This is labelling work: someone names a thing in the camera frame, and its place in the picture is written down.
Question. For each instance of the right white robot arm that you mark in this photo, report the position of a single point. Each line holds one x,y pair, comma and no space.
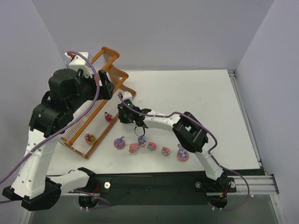
191,134

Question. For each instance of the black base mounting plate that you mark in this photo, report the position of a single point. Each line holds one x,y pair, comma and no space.
174,188

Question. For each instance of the purple creature pink donut toy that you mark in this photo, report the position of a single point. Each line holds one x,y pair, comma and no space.
119,143

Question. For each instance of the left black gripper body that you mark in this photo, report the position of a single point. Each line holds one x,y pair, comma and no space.
104,82

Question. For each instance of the purple bunny pink ring toy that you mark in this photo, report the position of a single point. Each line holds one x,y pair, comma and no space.
182,154

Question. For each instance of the pink bear green clover toy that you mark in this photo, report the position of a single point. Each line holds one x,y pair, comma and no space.
90,138

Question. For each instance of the pink blob toy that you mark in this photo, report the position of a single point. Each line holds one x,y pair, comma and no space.
133,147

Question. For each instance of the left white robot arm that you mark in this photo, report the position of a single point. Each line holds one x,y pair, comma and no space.
69,90

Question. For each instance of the pink toy clear base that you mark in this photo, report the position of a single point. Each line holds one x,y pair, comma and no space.
165,151

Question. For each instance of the pink toy blue glasses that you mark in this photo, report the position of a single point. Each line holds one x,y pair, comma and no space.
151,146

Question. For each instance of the red pink bear toy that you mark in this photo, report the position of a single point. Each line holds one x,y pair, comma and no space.
108,117

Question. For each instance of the purple bunny small toy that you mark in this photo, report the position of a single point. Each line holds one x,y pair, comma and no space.
141,141

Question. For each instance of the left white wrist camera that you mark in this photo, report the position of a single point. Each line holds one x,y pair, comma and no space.
78,63

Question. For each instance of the orange tiered display shelf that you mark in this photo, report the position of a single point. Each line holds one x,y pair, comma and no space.
94,121

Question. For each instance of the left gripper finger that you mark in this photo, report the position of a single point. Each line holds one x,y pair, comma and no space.
107,90
103,77

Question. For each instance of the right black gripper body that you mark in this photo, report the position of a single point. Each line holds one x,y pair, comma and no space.
126,115

